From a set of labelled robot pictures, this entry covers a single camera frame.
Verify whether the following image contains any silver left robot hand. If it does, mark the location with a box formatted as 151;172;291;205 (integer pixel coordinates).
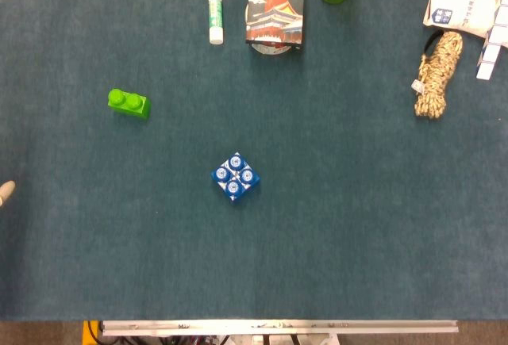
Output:
0;180;17;208

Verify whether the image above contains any green toy brick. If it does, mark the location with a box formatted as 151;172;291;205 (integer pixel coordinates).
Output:
107;88;152;120

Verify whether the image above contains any blue toy brick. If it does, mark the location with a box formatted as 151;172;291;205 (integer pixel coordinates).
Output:
210;151;261;203

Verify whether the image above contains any teal table cloth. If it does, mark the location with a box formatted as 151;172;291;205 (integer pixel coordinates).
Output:
0;0;508;322

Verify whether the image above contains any white green glue stick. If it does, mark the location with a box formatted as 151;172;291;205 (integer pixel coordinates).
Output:
207;0;225;46

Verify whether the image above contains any round white tin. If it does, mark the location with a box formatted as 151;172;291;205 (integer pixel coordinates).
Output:
253;42;291;57

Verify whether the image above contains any palace print carton box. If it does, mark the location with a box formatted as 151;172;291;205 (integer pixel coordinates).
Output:
244;0;307;52

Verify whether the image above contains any white bag with blue logo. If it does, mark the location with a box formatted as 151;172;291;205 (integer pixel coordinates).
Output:
422;0;502;39

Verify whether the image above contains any blue white patterned paper box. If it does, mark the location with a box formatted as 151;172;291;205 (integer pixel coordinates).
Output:
475;0;508;81

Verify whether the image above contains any yellow frame part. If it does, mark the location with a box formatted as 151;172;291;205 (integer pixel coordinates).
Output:
82;320;100;345

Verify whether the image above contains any aluminium frame rail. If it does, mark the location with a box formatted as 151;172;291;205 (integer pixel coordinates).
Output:
98;320;460;337

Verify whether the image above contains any beige braided rope bundle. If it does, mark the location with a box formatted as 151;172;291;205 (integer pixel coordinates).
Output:
414;30;464;120

